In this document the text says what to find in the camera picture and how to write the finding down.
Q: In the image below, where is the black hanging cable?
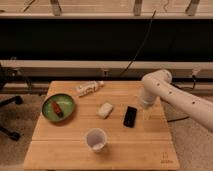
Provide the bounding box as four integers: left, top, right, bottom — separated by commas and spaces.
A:
118, 9, 157, 77

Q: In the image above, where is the white crumpled cloth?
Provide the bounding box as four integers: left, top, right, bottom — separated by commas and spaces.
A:
97, 102, 113, 119

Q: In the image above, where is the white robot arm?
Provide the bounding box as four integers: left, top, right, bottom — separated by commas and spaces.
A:
138, 69, 213, 133

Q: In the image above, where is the red brown marker on plate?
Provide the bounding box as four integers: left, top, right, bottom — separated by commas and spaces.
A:
51, 101, 63, 118

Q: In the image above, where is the black eraser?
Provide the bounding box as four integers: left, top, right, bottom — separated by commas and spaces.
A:
123, 106, 137, 128

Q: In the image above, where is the green plate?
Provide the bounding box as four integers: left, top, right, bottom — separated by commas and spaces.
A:
42, 93, 75, 123

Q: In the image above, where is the wooden table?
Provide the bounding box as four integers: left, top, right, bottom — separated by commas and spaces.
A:
23, 81, 179, 171

